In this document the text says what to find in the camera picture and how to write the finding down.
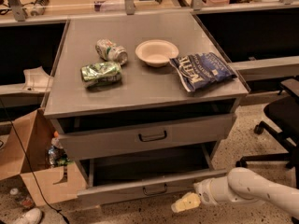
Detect grey drawer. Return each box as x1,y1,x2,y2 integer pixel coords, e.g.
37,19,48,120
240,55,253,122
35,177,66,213
61,99,235,160
78,143,226,206

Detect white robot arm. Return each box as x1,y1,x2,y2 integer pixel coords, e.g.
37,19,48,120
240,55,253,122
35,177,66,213
171,167,299,218

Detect grey drawer cabinet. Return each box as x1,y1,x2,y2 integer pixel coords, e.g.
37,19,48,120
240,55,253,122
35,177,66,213
43,10,250,207

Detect grey top drawer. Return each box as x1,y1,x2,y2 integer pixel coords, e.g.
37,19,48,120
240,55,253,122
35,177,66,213
61,99,235,160

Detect black office chair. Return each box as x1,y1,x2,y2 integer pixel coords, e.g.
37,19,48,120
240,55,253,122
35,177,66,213
235,77,299,224

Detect blue chip bag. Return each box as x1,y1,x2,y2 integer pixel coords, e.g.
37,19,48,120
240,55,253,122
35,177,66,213
170,52,236,92

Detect plastic bottles in box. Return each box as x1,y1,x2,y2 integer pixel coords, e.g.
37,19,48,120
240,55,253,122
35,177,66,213
47,131,72,168

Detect white paper bowl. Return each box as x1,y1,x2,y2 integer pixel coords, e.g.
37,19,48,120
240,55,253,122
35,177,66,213
135,39,179,67

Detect crushed green soda can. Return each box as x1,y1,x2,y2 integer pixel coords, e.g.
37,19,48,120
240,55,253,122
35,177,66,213
80,62,122,88

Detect white shoe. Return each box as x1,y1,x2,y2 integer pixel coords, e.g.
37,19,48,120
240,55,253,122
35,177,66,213
12,208,43,224

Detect small jar on floor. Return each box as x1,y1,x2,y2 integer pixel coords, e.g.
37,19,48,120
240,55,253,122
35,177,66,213
21,197,35,209

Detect white green soda can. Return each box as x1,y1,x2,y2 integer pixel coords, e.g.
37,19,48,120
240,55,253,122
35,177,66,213
95,39,128,65

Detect brown cardboard box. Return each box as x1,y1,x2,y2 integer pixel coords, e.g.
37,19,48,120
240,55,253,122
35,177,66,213
0,110,87,206

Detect white black handheld tool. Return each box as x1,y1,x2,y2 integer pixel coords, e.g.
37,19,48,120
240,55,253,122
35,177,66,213
30,0,50,16

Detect black floor cable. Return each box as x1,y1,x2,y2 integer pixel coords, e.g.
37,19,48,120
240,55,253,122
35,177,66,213
0,100,71,224

